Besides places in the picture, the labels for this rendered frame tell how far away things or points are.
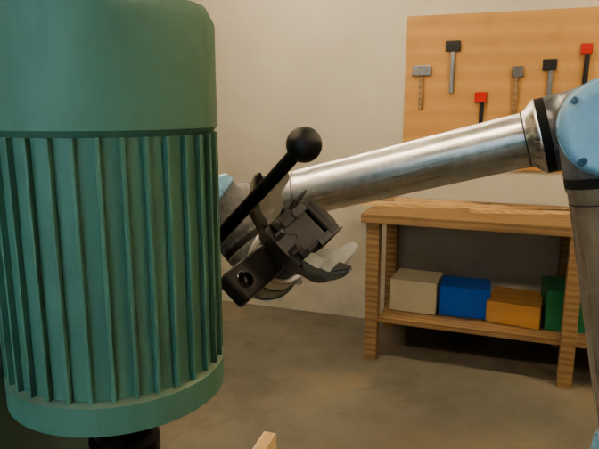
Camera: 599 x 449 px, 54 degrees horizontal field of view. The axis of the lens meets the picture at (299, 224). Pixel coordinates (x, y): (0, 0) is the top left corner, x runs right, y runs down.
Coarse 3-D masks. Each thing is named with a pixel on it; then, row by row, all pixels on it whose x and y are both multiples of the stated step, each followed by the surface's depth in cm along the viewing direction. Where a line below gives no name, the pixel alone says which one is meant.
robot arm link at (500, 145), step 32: (544, 96) 89; (480, 128) 91; (512, 128) 88; (544, 128) 85; (352, 160) 99; (384, 160) 96; (416, 160) 94; (448, 160) 92; (480, 160) 90; (512, 160) 89; (544, 160) 86; (288, 192) 102; (320, 192) 100; (352, 192) 99; (384, 192) 98
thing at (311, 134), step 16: (304, 128) 55; (288, 144) 55; (304, 144) 54; (320, 144) 55; (288, 160) 56; (304, 160) 55; (272, 176) 57; (256, 192) 58; (240, 208) 59; (224, 224) 59; (224, 240) 60
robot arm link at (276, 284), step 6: (258, 240) 86; (252, 246) 85; (294, 276) 85; (300, 276) 85; (270, 282) 84; (276, 282) 84; (282, 282) 84; (288, 282) 85; (294, 282) 86; (300, 282) 88; (270, 288) 87; (276, 288) 87; (282, 288) 87
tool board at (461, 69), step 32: (416, 32) 351; (448, 32) 345; (480, 32) 339; (512, 32) 333; (544, 32) 328; (576, 32) 322; (416, 64) 355; (448, 64) 348; (480, 64) 342; (512, 64) 336; (544, 64) 328; (576, 64) 325; (416, 96) 358; (448, 96) 352; (480, 96) 343; (512, 96) 340; (416, 128) 362; (448, 128) 355
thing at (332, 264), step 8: (344, 248) 72; (352, 248) 71; (312, 256) 71; (320, 256) 73; (328, 256) 72; (336, 256) 71; (344, 256) 70; (352, 256) 70; (304, 264) 72; (312, 264) 71; (320, 264) 70; (328, 264) 69; (336, 264) 68; (344, 264) 67; (312, 272) 72; (320, 272) 70; (328, 272) 68; (336, 272) 66; (344, 272) 66; (328, 280) 70
